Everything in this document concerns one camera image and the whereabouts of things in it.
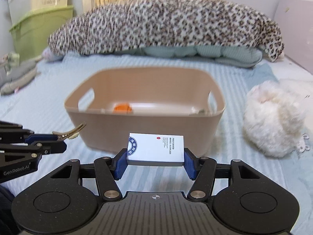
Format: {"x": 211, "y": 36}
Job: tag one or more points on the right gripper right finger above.
{"x": 202, "y": 172}

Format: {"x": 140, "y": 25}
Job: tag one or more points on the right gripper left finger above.
{"x": 107, "y": 171}

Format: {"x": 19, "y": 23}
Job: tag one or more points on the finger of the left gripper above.
{"x": 52, "y": 147}
{"x": 40, "y": 138}

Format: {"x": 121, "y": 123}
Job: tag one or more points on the brown hair clip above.
{"x": 70, "y": 134}

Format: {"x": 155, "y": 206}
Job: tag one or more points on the white card box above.
{"x": 155, "y": 150}

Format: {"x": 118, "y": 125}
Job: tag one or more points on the orange plush sock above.
{"x": 124, "y": 108}

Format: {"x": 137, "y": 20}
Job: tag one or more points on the grey plush toy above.
{"x": 16, "y": 74}

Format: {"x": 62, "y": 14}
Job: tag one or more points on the beige plastic storage bin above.
{"x": 165, "y": 100}

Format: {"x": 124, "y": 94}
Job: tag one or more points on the white fluffy plush toy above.
{"x": 276, "y": 117}

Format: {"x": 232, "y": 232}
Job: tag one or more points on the green plastic storage box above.
{"x": 31, "y": 32}

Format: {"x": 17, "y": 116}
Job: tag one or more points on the teal quilted comforter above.
{"x": 244, "y": 57}

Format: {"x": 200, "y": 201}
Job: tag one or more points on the leopard print blanket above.
{"x": 132, "y": 24}

